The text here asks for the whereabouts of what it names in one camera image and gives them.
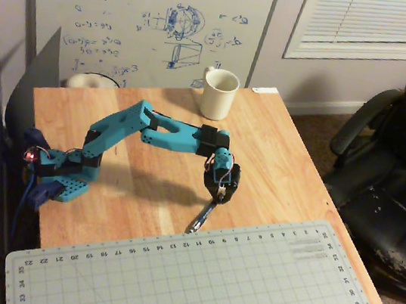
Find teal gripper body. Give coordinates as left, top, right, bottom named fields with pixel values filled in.
left=207, top=145, right=236, bottom=186

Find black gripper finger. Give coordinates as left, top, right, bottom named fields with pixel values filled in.
left=220, top=161, right=244, bottom=206
left=199, top=168, right=225, bottom=204

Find black pen with silver tip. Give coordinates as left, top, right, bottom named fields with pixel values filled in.
left=184, top=197, right=217, bottom=237

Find cream ceramic mug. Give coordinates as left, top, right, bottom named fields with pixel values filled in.
left=197, top=64, right=243, bottom=125

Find grey gridded cutting mat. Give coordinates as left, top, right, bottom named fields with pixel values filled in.
left=0, top=174, right=399, bottom=304

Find white baseboard trim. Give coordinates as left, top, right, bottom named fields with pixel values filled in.
left=282, top=89, right=367, bottom=126

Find whiteboard with blue drawings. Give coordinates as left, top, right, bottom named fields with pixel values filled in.
left=7, top=0, right=283, bottom=112

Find dark blue table clamp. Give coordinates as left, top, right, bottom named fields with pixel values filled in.
left=21, top=176, right=66, bottom=215
left=20, top=126, right=54, bottom=156

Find black leather office chair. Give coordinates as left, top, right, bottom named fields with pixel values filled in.
left=306, top=6, right=406, bottom=302

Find white window blinds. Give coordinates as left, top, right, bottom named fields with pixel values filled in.
left=302, top=0, right=406, bottom=57

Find white window frame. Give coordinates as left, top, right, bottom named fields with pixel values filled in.
left=281, top=0, right=406, bottom=78

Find blue cable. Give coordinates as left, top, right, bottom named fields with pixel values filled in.
left=8, top=166, right=39, bottom=251

